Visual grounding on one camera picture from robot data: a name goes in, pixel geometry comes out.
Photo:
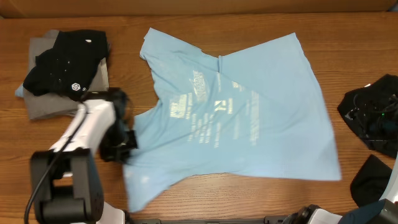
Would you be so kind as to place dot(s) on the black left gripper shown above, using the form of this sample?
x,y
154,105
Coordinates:
x,y
118,155

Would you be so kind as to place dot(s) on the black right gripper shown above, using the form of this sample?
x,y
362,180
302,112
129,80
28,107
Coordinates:
x,y
362,112

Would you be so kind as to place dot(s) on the light blue printed t-shirt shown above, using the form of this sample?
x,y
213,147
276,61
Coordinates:
x,y
257,112

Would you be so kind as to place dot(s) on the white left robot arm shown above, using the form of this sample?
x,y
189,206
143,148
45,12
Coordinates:
x,y
66,186

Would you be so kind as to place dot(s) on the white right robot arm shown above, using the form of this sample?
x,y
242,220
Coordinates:
x,y
380,212

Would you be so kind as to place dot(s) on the black cloth pile right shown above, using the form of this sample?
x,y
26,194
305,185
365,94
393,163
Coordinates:
x,y
370,182

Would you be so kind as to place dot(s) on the black folded garment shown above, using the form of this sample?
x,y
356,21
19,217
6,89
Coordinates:
x,y
69,67

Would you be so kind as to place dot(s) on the grey folded garment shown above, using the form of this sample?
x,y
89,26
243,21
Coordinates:
x,y
51,104

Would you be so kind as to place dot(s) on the light blue folded garment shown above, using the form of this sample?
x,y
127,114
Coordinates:
x,y
19,92

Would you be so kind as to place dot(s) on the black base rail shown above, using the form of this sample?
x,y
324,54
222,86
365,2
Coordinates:
x,y
266,220

